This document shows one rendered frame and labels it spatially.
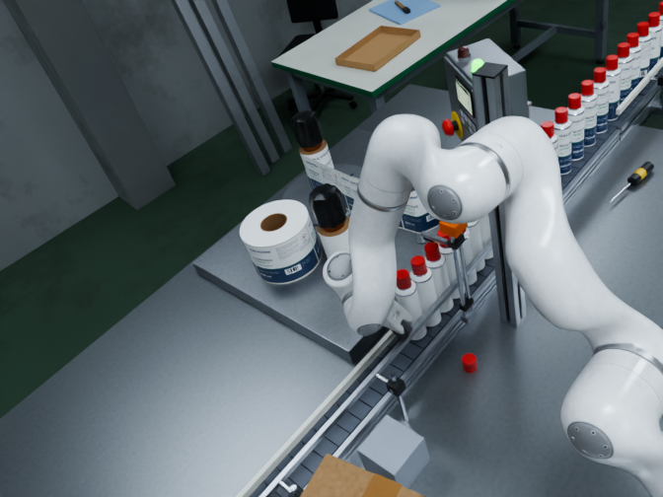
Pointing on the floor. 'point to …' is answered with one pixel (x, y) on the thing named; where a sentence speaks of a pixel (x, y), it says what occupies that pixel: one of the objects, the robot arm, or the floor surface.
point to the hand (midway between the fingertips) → (400, 328)
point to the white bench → (367, 81)
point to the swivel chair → (299, 10)
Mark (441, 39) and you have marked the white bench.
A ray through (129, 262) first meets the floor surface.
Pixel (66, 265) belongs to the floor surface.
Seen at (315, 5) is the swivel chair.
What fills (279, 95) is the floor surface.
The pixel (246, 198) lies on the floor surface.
